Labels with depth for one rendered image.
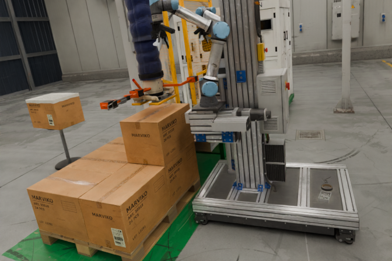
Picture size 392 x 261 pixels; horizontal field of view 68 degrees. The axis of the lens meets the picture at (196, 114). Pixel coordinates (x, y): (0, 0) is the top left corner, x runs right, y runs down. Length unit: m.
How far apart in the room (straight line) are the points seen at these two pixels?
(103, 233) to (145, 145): 0.76
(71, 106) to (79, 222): 2.04
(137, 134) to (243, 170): 0.98
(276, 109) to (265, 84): 0.21
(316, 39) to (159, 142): 9.56
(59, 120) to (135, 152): 1.70
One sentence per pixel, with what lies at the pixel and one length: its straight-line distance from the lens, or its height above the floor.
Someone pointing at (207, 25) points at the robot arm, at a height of 1.65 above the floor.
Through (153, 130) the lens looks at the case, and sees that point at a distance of 2.47.
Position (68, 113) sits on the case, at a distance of 4.22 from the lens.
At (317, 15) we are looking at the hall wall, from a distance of 11.47.
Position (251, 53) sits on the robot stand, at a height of 1.40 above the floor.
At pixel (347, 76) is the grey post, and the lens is 5.47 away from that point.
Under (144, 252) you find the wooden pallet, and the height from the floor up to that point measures 0.04.
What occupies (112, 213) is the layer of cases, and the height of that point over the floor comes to 0.47.
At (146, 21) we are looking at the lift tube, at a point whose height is 1.75.
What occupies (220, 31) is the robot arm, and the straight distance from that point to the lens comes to 2.11.
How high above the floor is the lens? 1.61
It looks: 16 degrees down
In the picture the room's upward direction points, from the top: 7 degrees counter-clockwise
